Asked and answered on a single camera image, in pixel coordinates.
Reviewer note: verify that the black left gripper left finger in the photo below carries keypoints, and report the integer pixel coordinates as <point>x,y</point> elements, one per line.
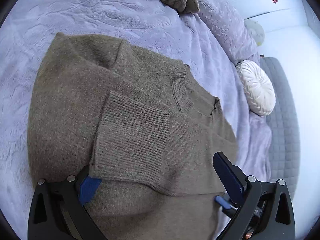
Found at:
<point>58,209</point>

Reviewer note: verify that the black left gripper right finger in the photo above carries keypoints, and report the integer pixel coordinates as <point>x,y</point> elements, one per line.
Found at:
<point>259,209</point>

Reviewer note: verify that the olive brown knit sweater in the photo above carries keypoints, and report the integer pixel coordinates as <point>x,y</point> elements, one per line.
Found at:
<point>142,124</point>

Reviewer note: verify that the grey quilted mattress pad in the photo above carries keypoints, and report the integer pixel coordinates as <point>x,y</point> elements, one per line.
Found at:
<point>284,151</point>

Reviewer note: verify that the white round pleated cushion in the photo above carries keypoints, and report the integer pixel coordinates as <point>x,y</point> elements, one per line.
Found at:
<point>258,88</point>

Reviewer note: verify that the lavender plush bed blanket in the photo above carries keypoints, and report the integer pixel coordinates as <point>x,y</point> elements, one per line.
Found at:
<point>211,43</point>

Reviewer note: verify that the white round plush toy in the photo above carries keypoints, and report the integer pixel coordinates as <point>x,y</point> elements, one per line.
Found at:
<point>256,31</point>

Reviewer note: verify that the white wardrobe with flower stickers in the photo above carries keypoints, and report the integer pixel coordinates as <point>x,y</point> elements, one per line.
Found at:
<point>272,14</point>

